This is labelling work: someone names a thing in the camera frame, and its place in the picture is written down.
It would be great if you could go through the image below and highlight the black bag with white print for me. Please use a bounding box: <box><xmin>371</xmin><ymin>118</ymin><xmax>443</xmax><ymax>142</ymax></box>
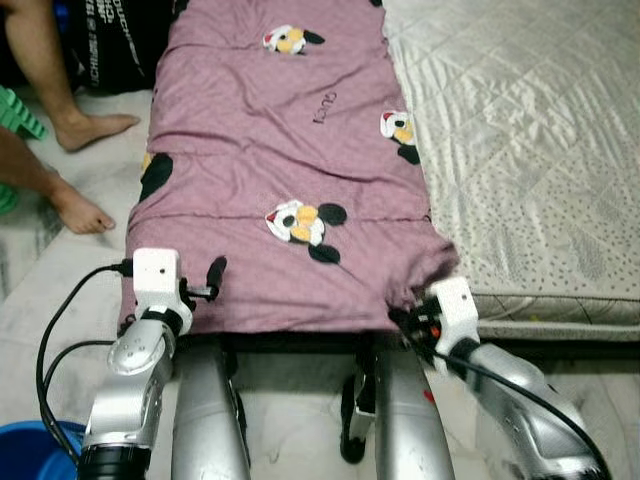
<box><xmin>58</xmin><ymin>0</ymin><xmax>189</xmax><ymax>98</ymax></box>

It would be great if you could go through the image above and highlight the grey right robot leg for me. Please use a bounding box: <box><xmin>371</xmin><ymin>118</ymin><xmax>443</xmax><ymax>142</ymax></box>
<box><xmin>340</xmin><ymin>335</ymin><xmax>457</xmax><ymax>480</ymax></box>

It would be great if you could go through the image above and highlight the grey robot leg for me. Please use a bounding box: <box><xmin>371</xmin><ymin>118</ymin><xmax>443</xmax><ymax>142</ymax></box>
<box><xmin>340</xmin><ymin>335</ymin><xmax>457</xmax><ymax>480</ymax></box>
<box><xmin>170</xmin><ymin>335</ymin><xmax>252</xmax><ymax>480</ymax></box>

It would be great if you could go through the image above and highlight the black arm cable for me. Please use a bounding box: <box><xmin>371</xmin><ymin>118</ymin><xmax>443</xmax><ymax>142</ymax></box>
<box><xmin>35</xmin><ymin>259</ymin><xmax>136</xmax><ymax>462</ymax></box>
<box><xmin>400</xmin><ymin>320</ymin><xmax>612</xmax><ymax>480</ymax></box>

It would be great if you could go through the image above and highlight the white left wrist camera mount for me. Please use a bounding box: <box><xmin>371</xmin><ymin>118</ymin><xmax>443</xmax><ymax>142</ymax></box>
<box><xmin>132</xmin><ymin>248</ymin><xmax>194</xmax><ymax>332</ymax></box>

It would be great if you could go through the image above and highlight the green plastic stool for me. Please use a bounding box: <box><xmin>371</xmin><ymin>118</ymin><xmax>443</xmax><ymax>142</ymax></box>
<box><xmin>0</xmin><ymin>84</ymin><xmax>47</xmax><ymax>216</ymax></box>

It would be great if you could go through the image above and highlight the bare-legged person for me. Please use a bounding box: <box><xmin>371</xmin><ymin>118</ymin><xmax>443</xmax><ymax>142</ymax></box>
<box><xmin>0</xmin><ymin>0</ymin><xmax>142</xmax><ymax>237</ymax></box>

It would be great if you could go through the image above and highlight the grey-white quilted mattress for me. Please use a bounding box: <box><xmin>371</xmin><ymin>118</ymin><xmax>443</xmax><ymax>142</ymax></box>
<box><xmin>380</xmin><ymin>0</ymin><xmax>640</xmax><ymax>342</ymax></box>

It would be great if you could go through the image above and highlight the pink cartoon-print blanket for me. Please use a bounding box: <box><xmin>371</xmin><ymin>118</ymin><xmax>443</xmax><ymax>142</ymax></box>
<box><xmin>118</xmin><ymin>0</ymin><xmax>462</xmax><ymax>337</ymax></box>

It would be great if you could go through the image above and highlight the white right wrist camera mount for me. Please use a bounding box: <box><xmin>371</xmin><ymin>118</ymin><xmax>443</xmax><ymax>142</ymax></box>
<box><xmin>425</xmin><ymin>277</ymin><xmax>484</xmax><ymax>357</ymax></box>

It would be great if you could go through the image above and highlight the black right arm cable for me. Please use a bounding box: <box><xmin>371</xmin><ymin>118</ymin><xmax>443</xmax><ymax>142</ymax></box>
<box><xmin>400</xmin><ymin>320</ymin><xmax>612</xmax><ymax>480</ymax></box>

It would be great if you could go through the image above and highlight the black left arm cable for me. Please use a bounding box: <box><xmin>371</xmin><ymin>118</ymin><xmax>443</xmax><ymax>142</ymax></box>
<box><xmin>35</xmin><ymin>259</ymin><xmax>136</xmax><ymax>462</ymax></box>

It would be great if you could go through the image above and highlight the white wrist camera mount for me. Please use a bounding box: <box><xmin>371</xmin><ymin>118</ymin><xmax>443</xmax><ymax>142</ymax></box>
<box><xmin>132</xmin><ymin>248</ymin><xmax>194</xmax><ymax>332</ymax></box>
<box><xmin>425</xmin><ymin>277</ymin><xmax>484</xmax><ymax>357</ymax></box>

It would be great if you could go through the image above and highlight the grey left robot leg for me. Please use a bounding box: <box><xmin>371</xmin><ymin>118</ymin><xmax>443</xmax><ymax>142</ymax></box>
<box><xmin>170</xmin><ymin>335</ymin><xmax>252</xmax><ymax>480</ymax></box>

